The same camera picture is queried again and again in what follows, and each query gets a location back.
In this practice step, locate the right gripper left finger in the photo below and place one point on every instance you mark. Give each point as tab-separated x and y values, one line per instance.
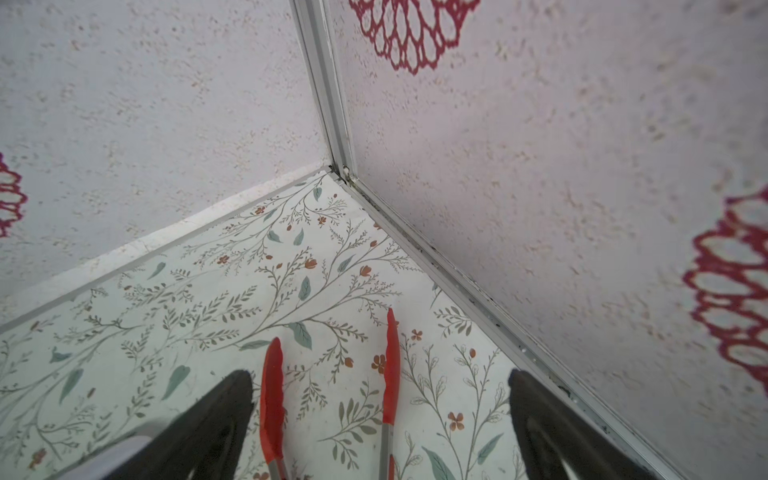
205	442

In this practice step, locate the red silicone steel tongs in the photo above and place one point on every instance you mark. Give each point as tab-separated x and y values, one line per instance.
272	412

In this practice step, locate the lavender plastic tray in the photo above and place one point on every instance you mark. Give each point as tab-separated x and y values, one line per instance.
99	465

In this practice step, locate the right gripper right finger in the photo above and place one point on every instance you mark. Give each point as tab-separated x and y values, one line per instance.
556	443

